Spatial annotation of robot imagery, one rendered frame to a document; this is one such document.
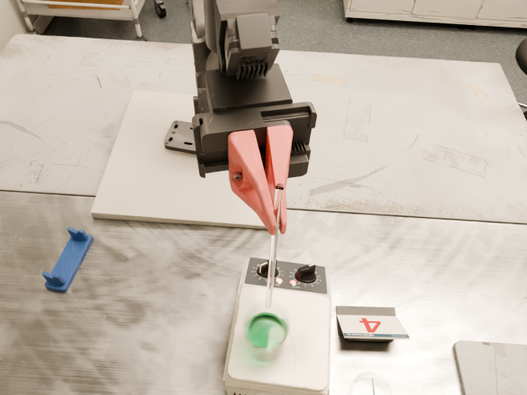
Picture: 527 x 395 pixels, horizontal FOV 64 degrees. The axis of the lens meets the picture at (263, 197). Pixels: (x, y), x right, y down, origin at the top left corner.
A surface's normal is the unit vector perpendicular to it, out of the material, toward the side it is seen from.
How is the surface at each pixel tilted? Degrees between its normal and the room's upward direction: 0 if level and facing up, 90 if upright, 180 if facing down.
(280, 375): 0
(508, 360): 0
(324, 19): 0
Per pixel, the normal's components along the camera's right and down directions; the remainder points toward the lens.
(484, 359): 0.04, -0.60
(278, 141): 0.11, -0.28
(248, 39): 0.14, -0.04
